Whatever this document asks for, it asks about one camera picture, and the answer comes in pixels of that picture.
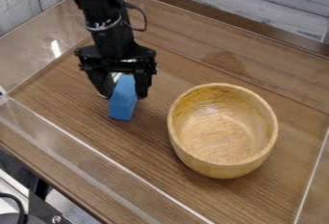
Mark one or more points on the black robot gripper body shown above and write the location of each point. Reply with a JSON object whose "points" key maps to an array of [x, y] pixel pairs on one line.
{"points": [[116, 53]]}

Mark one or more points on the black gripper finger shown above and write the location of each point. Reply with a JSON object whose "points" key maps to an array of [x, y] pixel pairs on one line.
{"points": [[141, 83], [95, 77]]}

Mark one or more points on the blue rectangular block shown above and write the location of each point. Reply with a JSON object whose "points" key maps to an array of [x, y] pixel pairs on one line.
{"points": [[124, 99]]}

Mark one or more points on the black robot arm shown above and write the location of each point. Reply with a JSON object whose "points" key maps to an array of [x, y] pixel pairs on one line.
{"points": [[111, 20]]}

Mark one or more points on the light brown wooden bowl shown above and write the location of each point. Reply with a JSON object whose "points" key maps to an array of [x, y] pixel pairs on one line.
{"points": [[222, 129]]}

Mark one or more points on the green and white marker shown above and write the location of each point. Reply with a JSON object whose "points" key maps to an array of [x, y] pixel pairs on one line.
{"points": [[115, 77]]}

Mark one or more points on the clear acrylic tray wall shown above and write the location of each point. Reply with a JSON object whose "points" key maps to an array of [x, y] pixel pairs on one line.
{"points": [[116, 167]]}

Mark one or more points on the black metal table frame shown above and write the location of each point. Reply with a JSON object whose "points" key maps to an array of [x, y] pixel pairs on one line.
{"points": [[37, 212]]}

